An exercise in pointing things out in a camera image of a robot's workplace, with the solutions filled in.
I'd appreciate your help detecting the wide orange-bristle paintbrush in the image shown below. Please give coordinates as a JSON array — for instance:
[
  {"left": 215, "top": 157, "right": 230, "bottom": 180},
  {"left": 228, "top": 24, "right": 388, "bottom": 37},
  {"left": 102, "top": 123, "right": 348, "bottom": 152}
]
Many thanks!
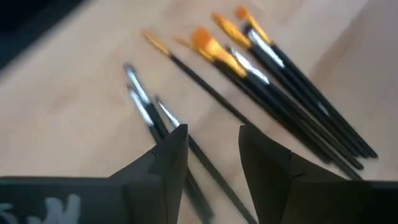
[{"left": 190, "top": 26, "right": 363, "bottom": 180}]

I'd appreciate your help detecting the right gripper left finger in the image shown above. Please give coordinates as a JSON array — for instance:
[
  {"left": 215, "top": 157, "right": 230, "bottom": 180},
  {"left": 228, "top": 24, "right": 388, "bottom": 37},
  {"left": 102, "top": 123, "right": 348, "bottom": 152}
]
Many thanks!
[{"left": 0, "top": 123, "right": 189, "bottom": 224}]

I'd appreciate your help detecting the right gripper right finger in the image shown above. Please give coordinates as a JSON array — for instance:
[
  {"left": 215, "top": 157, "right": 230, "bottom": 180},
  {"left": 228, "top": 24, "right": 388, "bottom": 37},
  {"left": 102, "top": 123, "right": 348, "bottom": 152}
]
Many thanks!
[{"left": 239, "top": 124, "right": 398, "bottom": 224}]

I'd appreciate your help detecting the thin black orange-tip paintbrush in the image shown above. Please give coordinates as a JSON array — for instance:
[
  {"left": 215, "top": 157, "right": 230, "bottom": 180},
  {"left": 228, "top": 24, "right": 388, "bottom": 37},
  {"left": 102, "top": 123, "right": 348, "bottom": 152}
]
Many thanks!
[
  {"left": 142, "top": 30, "right": 251, "bottom": 125},
  {"left": 173, "top": 35, "right": 333, "bottom": 165}
]

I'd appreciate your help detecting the black aluminium table frame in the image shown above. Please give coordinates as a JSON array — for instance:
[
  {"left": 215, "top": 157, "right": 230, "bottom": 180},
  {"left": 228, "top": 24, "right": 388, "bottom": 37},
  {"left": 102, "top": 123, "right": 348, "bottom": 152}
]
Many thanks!
[{"left": 0, "top": 0, "right": 86, "bottom": 71}]

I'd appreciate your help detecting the black paintbrush silver ferrule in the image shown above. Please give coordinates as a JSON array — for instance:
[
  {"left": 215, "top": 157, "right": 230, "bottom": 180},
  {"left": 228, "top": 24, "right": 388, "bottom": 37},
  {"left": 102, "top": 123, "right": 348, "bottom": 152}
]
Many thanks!
[
  {"left": 234, "top": 5, "right": 379, "bottom": 159},
  {"left": 225, "top": 45, "right": 365, "bottom": 171}
]

